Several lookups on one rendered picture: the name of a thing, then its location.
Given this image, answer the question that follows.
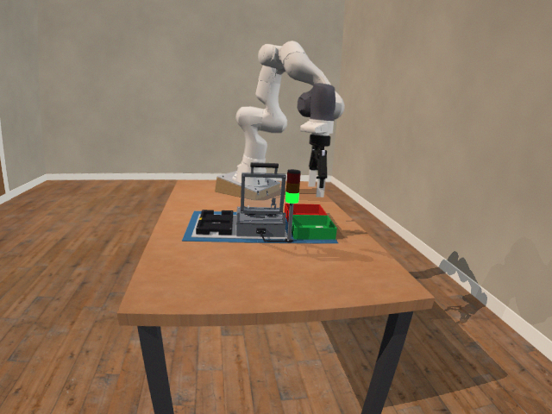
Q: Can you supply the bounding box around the green bin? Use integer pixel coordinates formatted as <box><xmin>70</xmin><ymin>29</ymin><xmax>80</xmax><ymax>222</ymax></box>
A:
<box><xmin>292</xmin><ymin>215</ymin><xmax>337</xmax><ymax>240</ymax></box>

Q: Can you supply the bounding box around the red open-top bin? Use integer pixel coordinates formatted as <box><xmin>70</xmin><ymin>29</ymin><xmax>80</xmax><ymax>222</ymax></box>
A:
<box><xmin>285</xmin><ymin>204</ymin><xmax>327</xmax><ymax>222</ymax></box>

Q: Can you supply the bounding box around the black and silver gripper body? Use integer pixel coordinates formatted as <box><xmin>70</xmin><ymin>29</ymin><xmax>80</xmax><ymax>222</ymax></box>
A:
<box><xmin>310</xmin><ymin>135</ymin><xmax>330</xmax><ymax>159</ymax></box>

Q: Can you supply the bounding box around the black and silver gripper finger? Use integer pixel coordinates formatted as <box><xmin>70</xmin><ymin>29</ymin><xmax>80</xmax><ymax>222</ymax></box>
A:
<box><xmin>308</xmin><ymin>145</ymin><xmax>317</xmax><ymax>187</ymax></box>
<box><xmin>314</xmin><ymin>150</ymin><xmax>328</xmax><ymax>198</ymax></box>

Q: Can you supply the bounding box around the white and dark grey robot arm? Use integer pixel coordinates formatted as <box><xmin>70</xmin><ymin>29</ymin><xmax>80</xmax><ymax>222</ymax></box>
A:
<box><xmin>232</xmin><ymin>41</ymin><xmax>345</xmax><ymax>184</ymax></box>

